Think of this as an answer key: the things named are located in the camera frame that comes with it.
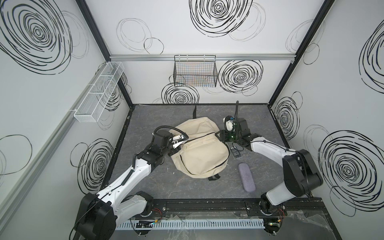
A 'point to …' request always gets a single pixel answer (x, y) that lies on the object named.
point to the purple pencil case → (247, 178)
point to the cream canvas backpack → (204, 155)
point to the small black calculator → (235, 152)
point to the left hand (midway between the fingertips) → (174, 137)
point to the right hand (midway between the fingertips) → (219, 134)
